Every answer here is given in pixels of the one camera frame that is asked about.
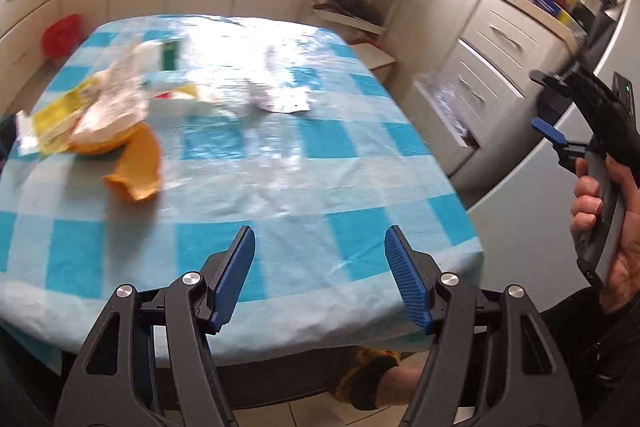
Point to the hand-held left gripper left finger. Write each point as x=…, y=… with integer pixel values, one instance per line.
x=232, y=277

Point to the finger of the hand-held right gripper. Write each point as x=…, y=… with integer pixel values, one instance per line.
x=547, y=129
x=550, y=79

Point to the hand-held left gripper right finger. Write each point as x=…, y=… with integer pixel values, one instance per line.
x=407, y=282

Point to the white pull-out bin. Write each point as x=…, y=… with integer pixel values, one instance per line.
x=462, y=157

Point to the orange peel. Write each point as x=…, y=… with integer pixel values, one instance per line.
x=142, y=167

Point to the white tissue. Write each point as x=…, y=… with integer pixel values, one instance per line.
x=110, y=122

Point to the person's right forearm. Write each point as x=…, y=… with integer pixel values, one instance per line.
x=610, y=357

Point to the person's right hand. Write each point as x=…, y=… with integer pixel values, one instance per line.
x=587, y=212

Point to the blue checkered tablecloth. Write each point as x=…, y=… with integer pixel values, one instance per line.
x=300, y=207

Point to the person's leg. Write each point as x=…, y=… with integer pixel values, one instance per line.
x=405, y=379

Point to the clear plastic bin liner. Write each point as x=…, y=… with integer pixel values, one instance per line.
x=445, y=102

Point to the black pan with lid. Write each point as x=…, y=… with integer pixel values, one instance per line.
x=352, y=4

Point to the clear plastic sheet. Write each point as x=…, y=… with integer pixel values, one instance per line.
x=300, y=57

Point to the green packet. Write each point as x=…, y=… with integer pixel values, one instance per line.
x=170, y=54

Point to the yellow packet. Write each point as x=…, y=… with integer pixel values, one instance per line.
x=55, y=127

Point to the white plastic bag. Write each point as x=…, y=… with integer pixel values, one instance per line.
x=127, y=67

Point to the red plastic basket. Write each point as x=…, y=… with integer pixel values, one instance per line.
x=62, y=34

